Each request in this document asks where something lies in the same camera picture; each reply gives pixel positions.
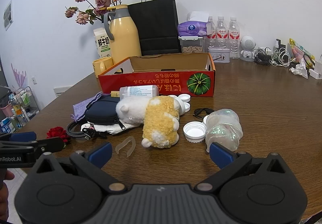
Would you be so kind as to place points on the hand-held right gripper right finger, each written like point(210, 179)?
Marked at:
point(221, 154)

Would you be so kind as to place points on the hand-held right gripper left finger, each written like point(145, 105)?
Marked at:
point(102, 154)

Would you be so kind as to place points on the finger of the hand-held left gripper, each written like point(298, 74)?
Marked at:
point(24, 136)
point(50, 144)

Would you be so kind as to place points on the red fabric rose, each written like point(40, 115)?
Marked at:
point(56, 133)

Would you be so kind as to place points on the white cloth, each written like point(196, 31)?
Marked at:
point(108, 129)

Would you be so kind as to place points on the clear plastic bag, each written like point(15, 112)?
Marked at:
point(224, 126)

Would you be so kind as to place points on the translucent plastic clip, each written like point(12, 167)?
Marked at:
point(130, 147)

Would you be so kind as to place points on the large white bottle cap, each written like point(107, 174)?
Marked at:
point(194, 133)

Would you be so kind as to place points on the navy zip pouch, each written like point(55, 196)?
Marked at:
point(100, 110)

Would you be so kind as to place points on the purple cloth pouch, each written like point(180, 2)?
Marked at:
point(83, 108)

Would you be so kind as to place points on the white and yellow plush hamster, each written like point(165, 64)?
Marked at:
point(161, 118)

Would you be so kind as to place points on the clear plastic bottle white label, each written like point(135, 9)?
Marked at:
point(138, 92)

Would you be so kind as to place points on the red cardboard box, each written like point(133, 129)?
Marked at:
point(161, 83)

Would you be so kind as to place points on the person's left hand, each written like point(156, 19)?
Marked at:
point(7, 176)

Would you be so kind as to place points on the storage trolley rack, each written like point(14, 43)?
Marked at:
point(22, 110)

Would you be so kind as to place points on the yellow mug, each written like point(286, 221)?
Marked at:
point(102, 66)

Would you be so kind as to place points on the white printed tin box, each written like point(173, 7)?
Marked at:
point(218, 56)

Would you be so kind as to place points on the white milk carton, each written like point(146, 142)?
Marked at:
point(102, 42)

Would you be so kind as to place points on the clear seed container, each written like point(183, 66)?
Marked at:
point(191, 46)

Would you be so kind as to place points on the white robot figure speaker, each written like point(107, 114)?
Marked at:
point(247, 44)

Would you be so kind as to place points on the crumpled white tissue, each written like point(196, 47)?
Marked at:
point(300, 69)

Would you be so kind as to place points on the clear water bottle red label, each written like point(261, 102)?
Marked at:
point(221, 32)
point(211, 30)
point(234, 37)

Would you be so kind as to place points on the yellow thermos jug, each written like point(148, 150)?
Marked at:
point(124, 37)

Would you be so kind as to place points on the white charger box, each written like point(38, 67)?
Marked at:
point(317, 69)

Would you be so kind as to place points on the purple tissue pack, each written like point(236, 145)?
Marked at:
point(192, 28)

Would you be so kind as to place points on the colourful snack packet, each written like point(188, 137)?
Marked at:
point(300, 49)

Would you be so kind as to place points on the black paper bag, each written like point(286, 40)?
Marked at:
point(156, 25)

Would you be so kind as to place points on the white wall vent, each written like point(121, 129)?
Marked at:
point(59, 91)

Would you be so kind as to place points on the wall paper notice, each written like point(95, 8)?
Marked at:
point(7, 15)

